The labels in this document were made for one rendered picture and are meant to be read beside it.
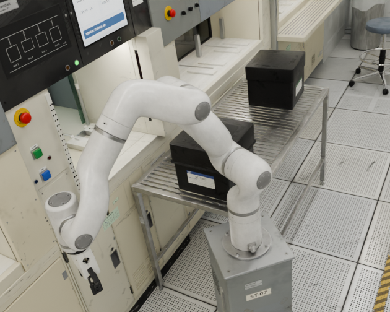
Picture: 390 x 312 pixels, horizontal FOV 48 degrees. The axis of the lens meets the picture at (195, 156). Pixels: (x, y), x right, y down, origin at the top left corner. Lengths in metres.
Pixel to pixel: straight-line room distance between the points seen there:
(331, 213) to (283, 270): 1.35
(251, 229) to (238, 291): 0.25
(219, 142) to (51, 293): 1.02
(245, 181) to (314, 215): 1.62
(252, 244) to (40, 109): 0.93
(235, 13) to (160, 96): 2.36
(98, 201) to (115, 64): 1.20
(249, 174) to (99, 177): 0.50
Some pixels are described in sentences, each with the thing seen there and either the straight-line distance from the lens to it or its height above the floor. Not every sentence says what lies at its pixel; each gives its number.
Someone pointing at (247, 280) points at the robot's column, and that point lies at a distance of 1.69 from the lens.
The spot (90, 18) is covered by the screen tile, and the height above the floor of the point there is 1.56.
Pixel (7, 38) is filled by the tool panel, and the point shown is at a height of 1.62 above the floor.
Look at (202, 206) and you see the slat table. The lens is 1.93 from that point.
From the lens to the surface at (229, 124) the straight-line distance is 1.98.
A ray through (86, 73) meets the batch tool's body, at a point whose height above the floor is 1.18.
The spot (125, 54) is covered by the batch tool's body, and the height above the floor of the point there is 1.31.
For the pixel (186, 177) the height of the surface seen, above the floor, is 0.84.
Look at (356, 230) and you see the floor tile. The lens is 2.93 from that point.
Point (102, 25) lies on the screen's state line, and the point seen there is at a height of 1.51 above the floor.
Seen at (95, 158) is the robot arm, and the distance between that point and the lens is 1.13.
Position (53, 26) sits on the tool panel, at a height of 1.59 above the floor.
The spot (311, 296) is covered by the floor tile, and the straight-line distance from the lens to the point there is 2.55.
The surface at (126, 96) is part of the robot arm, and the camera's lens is 1.11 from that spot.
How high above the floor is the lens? 1.99
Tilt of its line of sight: 33 degrees down
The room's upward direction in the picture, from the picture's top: 9 degrees counter-clockwise
